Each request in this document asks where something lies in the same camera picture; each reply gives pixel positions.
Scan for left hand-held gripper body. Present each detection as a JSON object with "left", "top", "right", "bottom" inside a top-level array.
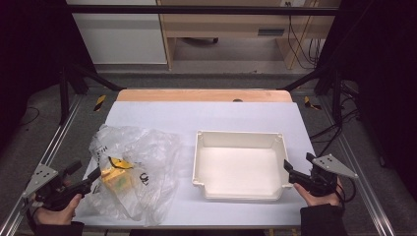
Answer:
[{"left": 21, "top": 162, "right": 92, "bottom": 211}]

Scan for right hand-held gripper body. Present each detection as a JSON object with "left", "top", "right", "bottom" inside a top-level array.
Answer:
[{"left": 288, "top": 153, "right": 359, "bottom": 198}]

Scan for yellow packet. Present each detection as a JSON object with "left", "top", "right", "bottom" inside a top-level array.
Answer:
[{"left": 99, "top": 155, "right": 136, "bottom": 195}]

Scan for white plastic bin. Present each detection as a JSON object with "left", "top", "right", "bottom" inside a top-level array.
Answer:
[{"left": 192, "top": 130, "right": 294, "bottom": 202}]

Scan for clear plastic bag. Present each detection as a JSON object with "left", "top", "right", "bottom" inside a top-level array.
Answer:
[{"left": 88, "top": 123, "right": 182, "bottom": 228}]

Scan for person's right hand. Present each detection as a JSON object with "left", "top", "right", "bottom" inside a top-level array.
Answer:
[{"left": 292, "top": 182, "right": 342, "bottom": 207}]

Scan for person's left hand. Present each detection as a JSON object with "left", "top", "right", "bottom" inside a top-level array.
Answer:
[{"left": 33, "top": 193, "right": 84, "bottom": 226}]

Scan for yellow black tape strip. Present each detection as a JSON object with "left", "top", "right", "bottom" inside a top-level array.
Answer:
[
  {"left": 93, "top": 93, "right": 108, "bottom": 113},
  {"left": 302, "top": 95, "right": 323, "bottom": 111}
]

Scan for black metal stand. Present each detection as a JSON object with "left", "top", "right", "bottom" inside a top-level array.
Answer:
[
  {"left": 58, "top": 63, "right": 126, "bottom": 126},
  {"left": 277, "top": 64, "right": 344, "bottom": 125}
]

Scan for white table mat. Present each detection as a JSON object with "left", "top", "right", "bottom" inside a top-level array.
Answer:
[{"left": 72, "top": 100, "right": 317, "bottom": 229}]

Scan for dark curtain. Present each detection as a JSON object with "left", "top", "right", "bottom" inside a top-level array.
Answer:
[
  {"left": 319, "top": 0, "right": 417, "bottom": 198},
  {"left": 0, "top": 0, "right": 96, "bottom": 151}
]

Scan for wooden table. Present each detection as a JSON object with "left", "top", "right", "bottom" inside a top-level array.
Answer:
[{"left": 116, "top": 88, "right": 293, "bottom": 103}]

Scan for white cabinet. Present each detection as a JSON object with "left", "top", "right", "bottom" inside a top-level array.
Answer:
[{"left": 66, "top": 0, "right": 168, "bottom": 65}]

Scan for wooden desk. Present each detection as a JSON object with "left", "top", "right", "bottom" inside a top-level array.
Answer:
[{"left": 156, "top": 0, "right": 342, "bottom": 72}]

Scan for black floor cables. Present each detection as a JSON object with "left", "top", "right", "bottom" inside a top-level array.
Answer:
[{"left": 309, "top": 81, "right": 362, "bottom": 159}]

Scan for aluminium rail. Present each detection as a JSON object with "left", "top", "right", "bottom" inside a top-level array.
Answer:
[
  {"left": 317, "top": 94, "right": 398, "bottom": 236},
  {"left": 0, "top": 93, "right": 84, "bottom": 236}
]

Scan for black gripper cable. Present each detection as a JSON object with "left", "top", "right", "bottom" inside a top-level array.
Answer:
[{"left": 336, "top": 176, "right": 358, "bottom": 204}]

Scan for thin black floor cable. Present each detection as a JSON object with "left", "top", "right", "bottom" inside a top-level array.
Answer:
[{"left": 19, "top": 105, "right": 41, "bottom": 128}]

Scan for black hanging cables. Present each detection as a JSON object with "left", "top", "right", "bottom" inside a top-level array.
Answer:
[{"left": 285, "top": 1, "right": 325, "bottom": 71}]

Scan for black frame bar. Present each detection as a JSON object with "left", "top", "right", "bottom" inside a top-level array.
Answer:
[{"left": 64, "top": 4, "right": 340, "bottom": 17}]

